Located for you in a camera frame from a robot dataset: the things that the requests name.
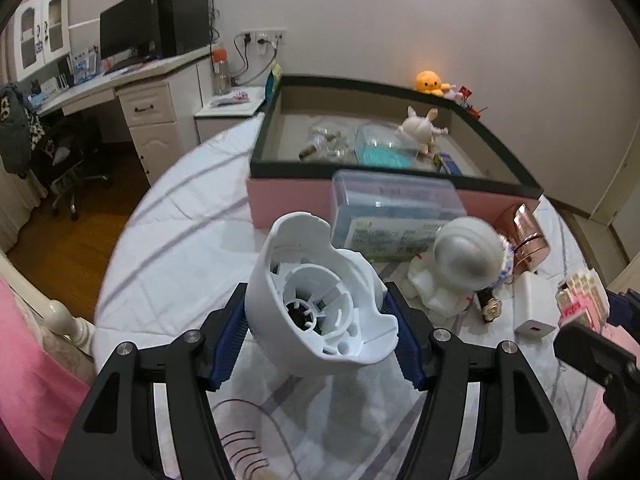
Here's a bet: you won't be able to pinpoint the pink white brick figure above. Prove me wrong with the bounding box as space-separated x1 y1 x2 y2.
555 268 610 333

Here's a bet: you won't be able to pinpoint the white power adapter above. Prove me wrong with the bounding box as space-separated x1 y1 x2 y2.
513 271 560 338

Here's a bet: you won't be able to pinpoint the white plastic fan housing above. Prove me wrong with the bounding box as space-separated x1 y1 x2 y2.
244 211 398 377

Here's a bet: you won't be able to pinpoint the astronaut figure silver helmet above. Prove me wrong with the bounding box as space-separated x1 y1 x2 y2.
400 217 506 320

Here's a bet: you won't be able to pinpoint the rose gold cylinder device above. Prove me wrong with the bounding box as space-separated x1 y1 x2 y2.
495 204 550 275

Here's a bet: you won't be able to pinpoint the clear plastic storage box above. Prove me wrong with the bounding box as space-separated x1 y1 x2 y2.
331 170 466 261

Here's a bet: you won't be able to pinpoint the clear heart-shaped teal box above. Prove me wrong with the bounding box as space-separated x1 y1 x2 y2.
355 122 419 169

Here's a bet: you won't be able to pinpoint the pig-tailed doll figurine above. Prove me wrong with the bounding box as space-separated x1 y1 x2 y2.
397 106 449 156

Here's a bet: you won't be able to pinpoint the black hair clip white flowers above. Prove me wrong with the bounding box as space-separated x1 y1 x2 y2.
475 287 502 324

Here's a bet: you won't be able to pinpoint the blue patterned lighter box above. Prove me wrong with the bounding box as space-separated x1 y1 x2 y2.
433 152 462 176

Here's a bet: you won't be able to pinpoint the pink bedding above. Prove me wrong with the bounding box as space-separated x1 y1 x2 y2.
1 282 89 479

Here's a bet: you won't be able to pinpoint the white nightstand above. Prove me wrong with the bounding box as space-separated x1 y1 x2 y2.
194 87 265 143

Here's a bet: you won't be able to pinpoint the clear bag with parts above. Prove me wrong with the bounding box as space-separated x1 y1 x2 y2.
298 118 356 164

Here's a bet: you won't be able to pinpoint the large pink black-rimmed box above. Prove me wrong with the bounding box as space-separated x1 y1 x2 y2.
246 75 542 228

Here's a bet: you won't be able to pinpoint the white desk with drawers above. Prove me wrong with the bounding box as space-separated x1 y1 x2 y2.
39 47 213 184

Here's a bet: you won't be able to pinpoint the red orange picture box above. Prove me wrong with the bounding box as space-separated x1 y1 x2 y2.
462 102 485 120

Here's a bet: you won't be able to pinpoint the bottle with orange cap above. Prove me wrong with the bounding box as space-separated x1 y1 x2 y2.
212 47 231 96

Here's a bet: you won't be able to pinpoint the blue yellow snack bag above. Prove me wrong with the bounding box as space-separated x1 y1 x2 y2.
265 61 283 101

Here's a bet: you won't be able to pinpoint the orange octopus plush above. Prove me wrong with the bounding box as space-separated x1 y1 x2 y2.
414 70 452 98

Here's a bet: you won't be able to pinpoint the office chair with jacket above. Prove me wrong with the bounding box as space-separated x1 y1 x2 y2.
1 84 111 221

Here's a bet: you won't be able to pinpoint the black computer monitor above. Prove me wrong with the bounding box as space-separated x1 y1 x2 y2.
100 0 162 60

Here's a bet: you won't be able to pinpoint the white glass-door cabinet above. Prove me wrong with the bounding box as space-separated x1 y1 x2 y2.
13 0 70 81

